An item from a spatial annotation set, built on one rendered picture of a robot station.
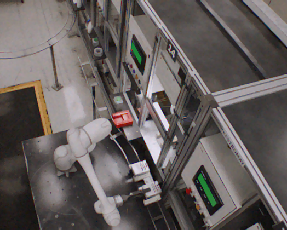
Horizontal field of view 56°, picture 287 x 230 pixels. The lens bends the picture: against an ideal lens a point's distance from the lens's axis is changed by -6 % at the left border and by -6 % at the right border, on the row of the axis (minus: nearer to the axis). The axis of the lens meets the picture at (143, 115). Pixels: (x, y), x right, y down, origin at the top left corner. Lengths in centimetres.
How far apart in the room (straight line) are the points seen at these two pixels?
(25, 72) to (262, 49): 337
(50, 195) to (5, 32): 332
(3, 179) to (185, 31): 259
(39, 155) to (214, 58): 181
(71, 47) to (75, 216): 293
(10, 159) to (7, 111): 72
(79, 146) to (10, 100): 233
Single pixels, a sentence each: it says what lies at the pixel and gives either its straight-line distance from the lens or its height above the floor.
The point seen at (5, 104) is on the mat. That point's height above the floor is 1.
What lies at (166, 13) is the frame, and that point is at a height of 201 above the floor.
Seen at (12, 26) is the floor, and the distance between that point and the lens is 531.
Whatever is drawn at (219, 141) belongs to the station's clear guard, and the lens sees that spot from 148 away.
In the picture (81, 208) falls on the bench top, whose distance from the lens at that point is 253.
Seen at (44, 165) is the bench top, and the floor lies 68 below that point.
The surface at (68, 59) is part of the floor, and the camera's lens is 448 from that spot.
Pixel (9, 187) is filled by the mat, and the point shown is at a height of 1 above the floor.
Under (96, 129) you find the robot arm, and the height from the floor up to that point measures 147.
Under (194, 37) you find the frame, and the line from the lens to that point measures 181.
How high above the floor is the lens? 308
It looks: 54 degrees down
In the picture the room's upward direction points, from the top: 12 degrees clockwise
